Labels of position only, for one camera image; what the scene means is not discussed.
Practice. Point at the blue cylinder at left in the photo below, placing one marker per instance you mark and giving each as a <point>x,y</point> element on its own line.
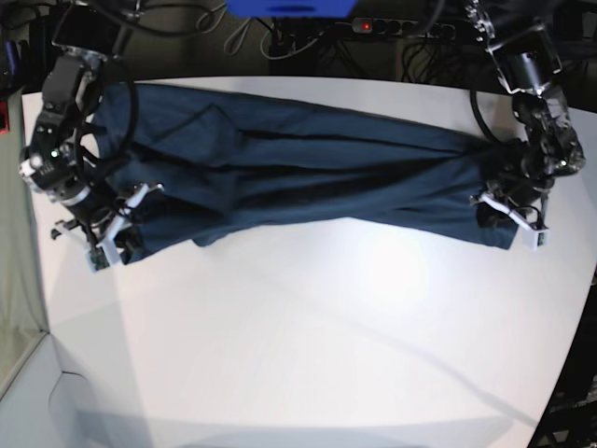
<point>10,58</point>

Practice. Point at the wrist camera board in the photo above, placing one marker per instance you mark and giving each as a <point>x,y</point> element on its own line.
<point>535,237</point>
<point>97,259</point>

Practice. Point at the blue overhead box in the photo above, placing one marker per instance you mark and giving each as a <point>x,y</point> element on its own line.
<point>291,8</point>

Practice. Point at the black power strip red light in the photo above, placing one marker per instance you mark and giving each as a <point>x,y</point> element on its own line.
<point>399,28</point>

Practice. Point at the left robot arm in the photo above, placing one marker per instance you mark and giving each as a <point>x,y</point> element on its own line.
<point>526,63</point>

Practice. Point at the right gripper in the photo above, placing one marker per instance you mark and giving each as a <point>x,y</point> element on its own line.
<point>112,227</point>

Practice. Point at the red box at left edge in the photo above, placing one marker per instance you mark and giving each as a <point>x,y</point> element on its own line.
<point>4,118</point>

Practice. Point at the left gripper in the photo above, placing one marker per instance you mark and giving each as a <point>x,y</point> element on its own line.
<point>512,202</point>

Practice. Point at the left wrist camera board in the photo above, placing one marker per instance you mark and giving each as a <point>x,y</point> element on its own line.
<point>535,237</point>

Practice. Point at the dark blue t-shirt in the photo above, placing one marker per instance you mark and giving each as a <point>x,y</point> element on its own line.
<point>232,162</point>

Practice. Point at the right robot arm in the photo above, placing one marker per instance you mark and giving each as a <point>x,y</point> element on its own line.
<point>102,153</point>

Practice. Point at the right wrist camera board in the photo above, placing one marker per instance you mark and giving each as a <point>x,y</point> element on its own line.
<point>97,259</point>

